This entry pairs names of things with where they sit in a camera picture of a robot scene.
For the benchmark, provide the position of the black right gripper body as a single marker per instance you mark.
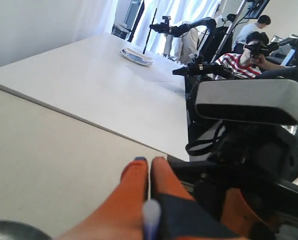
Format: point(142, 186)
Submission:
point(261, 159)

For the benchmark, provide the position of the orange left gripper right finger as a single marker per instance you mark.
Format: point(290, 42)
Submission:
point(181, 216)

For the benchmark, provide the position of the translucent white plastic straw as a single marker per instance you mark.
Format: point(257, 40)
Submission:
point(151, 218)

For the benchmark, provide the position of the near black robot arm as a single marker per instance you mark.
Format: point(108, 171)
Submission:
point(204, 69)

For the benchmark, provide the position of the person in striped shirt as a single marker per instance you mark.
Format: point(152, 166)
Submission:
point(245, 66)

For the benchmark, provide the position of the round silver metal plate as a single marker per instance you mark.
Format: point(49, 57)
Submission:
point(17, 230)

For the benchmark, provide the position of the blue patterned plate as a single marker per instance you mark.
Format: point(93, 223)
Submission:
point(136, 57)

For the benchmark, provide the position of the white neighbouring table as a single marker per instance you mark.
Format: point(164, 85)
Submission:
point(91, 81)

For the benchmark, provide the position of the person in grey shirt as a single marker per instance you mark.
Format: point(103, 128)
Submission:
point(238, 44)

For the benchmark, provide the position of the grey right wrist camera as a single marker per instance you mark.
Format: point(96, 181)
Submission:
point(262, 101)

